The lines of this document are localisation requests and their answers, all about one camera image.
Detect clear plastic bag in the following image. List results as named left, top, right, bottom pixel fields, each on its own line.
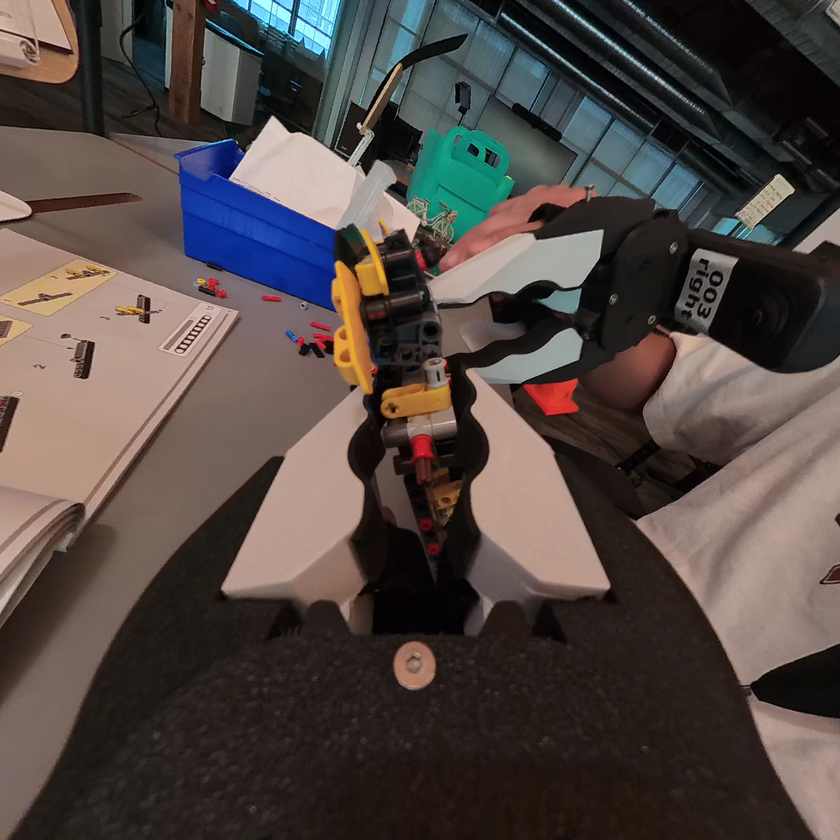
left=337, top=160, right=399, bottom=231

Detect yellow lego connector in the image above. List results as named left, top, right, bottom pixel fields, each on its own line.
left=380, top=383, right=452, bottom=420

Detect instruction card on stand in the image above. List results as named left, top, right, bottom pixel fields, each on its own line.
left=0, top=0, right=80, bottom=224

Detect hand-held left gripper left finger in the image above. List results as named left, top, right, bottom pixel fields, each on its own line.
left=221, top=387, right=389, bottom=602

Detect wall display screen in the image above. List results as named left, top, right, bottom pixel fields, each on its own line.
left=478, top=98, right=579, bottom=192

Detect black and wooden stick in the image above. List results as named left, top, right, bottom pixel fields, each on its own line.
left=357, top=33, right=471, bottom=136

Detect lego instruction booklet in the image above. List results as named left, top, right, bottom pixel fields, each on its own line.
left=0, top=226, right=241, bottom=622

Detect printed instruction sheet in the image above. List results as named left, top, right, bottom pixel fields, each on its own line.
left=0, top=0, right=74, bottom=68

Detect scatter of small lego pins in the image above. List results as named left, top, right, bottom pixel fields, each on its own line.
left=193, top=276, right=340, bottom=359

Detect person's white shirt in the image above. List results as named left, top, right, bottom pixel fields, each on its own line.
left=635, top=210, right=840, bottom=840

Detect wooden post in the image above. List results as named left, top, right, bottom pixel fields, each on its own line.
left=168, top=0, right=208, bottom=126

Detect lego car chassis model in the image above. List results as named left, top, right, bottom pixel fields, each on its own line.
left=331, top=223, right=490, bottom=586

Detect blue plastic bin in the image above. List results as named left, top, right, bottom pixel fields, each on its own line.
left=175, top=138, right=347, bottom=311

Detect teal tote bag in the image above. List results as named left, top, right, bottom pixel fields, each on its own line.
left=406, top=126, right=517, bottom=248

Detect white paper sheets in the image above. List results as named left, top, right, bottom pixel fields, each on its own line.
left=229, top=116, right=421, bottom=244

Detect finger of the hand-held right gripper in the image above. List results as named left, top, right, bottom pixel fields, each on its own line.
left=453, top=326, right=588, bottom=387
left=427, top=228, right=606, bottom=309

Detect white paper notice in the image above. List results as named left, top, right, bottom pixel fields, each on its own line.
left=734, top=173, right=795, bottom=228

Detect orange traffic cone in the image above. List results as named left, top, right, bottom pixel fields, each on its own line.
left=524, top=380, right=579, bottom=416

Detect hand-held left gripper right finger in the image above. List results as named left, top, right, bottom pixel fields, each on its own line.
left=448, top=368, right=612, bottom=603

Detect person's right hand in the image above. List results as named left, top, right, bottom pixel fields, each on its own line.
left=438, top=184, right=599, bottom=271

